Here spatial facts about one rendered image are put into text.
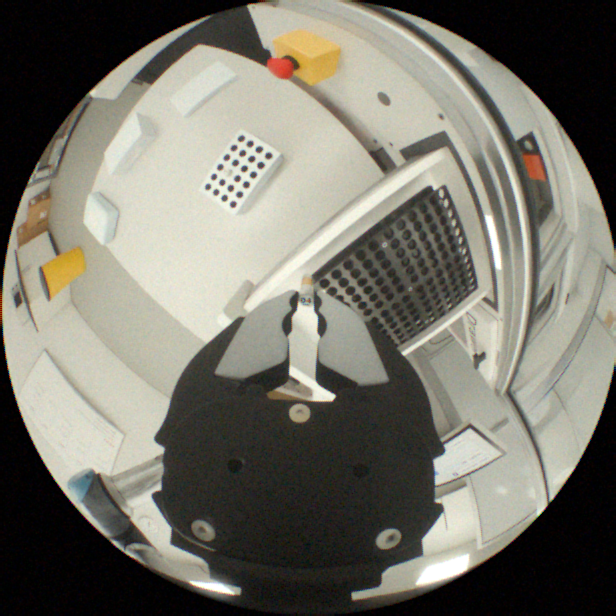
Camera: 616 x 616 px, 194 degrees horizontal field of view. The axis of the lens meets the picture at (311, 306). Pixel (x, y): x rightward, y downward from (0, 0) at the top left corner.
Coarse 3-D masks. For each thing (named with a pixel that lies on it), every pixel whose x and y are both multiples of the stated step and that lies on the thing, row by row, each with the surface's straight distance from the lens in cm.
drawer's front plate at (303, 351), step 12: (240, 288) 28; (240, 300) 26; (264, 300) 30; (228, 312) 23; (240, 312) 25; (228, 324) 23; (288, 336) 29; (300, 336) 32; (300, 348) 30; (312, 348) 34; (300, 360) 28; (312, 360) 31; (300, 372) 27; (312, 372) 30; (312, 384) 30
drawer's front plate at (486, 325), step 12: (468, 312) 46; (480, 312) 42; (468, 324) 51; (480, 324) 44; (492, 324) 40; (468, 336) 57; (480, 336) 48; (492, 336) 43; (480, 348) 54; (492, 348) 47; (492, 360) 53; (492, 372) 61
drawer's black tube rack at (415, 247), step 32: (448, 192) 26; (384, 224) 24; (416, 224) 27; (448, 224) 26; (352, 256) 21; (384, 256) 22; (416, 256) 25; (448, 256) 27; (320, 288) 22; (352, 288) 26; (384, 288) 27; (416, 288) 30; (448, 288) 30; (384, 320) 26; (416, 320) 29
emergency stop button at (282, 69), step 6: (270, 60) 29; (276, 60) 28; (282, 60) 28; (270, 66) 29; (276, 66) 28; (282, 66) 28; (288, 66) 28; (276, 72) 29; (282, 72) 28; (288, 72) 28; (282, 78) 29; (288, 78) 29
